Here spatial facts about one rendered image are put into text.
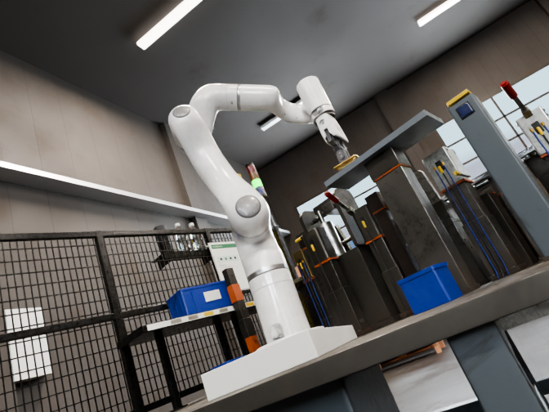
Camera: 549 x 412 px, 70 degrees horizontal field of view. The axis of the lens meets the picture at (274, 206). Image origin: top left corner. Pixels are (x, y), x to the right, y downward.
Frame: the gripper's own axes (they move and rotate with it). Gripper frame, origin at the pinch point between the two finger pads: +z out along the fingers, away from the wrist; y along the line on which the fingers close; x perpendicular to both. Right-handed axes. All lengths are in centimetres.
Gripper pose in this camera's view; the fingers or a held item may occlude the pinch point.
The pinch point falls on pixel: (343, 156)
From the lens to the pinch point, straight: 132.5
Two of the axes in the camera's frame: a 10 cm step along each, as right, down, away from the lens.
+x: -7.6, 4.8, 4.4
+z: 3.6, 8.7, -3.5
